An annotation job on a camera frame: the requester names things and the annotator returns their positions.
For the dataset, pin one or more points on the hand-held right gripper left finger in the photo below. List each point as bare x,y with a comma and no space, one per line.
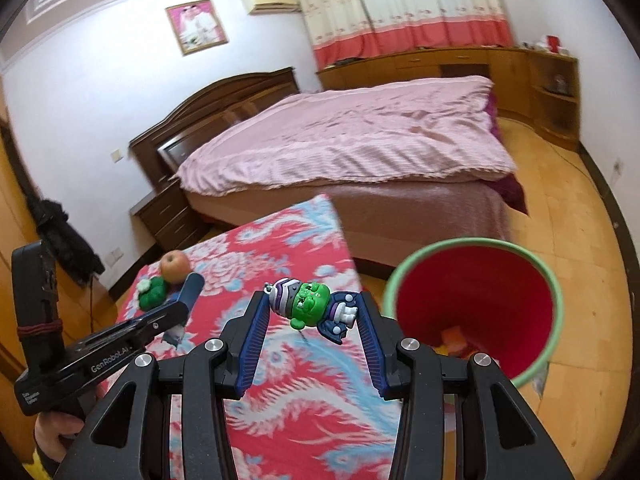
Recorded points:
252,350

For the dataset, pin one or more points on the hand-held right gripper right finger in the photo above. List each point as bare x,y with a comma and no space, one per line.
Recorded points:
375,355

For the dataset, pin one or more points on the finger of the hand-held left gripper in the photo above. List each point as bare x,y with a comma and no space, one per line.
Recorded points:
192,287

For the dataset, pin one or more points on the green toy figure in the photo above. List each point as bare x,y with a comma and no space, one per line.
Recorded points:
310,300

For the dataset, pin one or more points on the green bin with red liner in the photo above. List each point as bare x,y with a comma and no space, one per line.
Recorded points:
475,290

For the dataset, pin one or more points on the person's left hand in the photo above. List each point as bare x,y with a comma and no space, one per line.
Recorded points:
57,435

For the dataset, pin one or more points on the red apple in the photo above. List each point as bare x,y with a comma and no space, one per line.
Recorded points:
175,265

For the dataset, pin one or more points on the green toy pepper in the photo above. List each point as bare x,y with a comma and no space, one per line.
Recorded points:
152,297

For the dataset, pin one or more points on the dark wooden nightstand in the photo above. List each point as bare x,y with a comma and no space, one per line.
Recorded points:
170,220

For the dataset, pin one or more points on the dark hanging coat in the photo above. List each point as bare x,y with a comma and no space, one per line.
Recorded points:
67,240

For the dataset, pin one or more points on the red floral tablecloth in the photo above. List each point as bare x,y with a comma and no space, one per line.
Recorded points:
290,250

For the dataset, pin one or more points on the bed with pink blanket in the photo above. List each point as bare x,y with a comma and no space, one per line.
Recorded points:
400,220

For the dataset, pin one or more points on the dark wooden headboard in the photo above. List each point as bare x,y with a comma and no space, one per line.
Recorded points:
210,105

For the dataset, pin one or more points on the bed with pink cover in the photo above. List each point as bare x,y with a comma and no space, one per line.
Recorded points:
350,135

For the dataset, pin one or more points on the framed portrait photo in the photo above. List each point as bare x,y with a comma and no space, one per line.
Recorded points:
196,27

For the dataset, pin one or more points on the wooden corner shelf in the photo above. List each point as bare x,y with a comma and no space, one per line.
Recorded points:
555,115

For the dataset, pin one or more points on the cream and red curtain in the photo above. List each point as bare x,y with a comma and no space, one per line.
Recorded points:
330,15
435,5

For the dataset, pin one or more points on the long wooden cabinet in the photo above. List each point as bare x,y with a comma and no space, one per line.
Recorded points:
505,70

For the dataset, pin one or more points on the small glass jar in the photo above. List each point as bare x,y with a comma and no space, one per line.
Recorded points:
559,83

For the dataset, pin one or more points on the small red box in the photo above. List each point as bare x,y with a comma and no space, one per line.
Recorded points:
553,44

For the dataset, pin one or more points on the wall socket beside nightstand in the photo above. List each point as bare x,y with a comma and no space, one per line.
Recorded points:
115,254

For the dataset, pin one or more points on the wall light switch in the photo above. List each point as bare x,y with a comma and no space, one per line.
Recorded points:
117,155

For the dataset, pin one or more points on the wall air conditioner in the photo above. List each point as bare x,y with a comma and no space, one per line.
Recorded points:
270,2

